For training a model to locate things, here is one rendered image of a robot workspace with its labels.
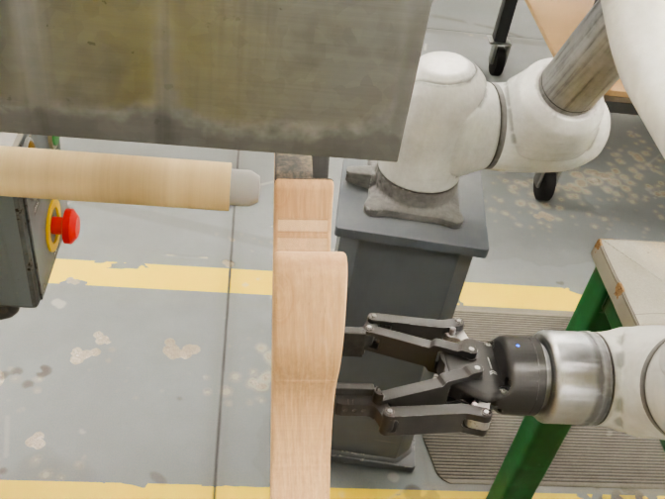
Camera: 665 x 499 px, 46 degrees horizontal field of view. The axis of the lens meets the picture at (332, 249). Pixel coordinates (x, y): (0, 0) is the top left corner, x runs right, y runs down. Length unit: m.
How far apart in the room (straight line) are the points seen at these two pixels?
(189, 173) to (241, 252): 1.84
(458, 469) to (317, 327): 1.48
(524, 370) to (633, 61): 0.31
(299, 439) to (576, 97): 0.85
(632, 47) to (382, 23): 0.56
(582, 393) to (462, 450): 1.24
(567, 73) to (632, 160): 1.98
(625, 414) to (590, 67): 0.62
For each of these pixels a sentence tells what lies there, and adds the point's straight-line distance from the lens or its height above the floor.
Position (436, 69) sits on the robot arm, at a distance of 1.33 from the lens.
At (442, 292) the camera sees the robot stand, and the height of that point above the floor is 0.57.
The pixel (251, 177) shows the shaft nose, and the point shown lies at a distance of 0.51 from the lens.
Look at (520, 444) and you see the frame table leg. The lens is 1.39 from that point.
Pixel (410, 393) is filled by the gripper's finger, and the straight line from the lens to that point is 0.71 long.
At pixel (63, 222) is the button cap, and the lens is 0.91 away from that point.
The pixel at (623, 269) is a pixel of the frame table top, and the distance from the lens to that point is 1.08.
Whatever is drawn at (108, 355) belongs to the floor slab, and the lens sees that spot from 2.08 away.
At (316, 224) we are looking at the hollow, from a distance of 0.60.
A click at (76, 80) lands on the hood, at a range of 0.31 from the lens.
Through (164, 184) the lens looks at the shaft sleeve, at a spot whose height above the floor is 1.26.
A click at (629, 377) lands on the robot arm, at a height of 1.05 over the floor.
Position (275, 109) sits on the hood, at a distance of 0.31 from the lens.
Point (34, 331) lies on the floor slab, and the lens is 2.16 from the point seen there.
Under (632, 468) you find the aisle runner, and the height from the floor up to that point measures 0.00.
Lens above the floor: 1.57
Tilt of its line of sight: 41 degrees down
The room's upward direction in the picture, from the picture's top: 10 degrees clockwise
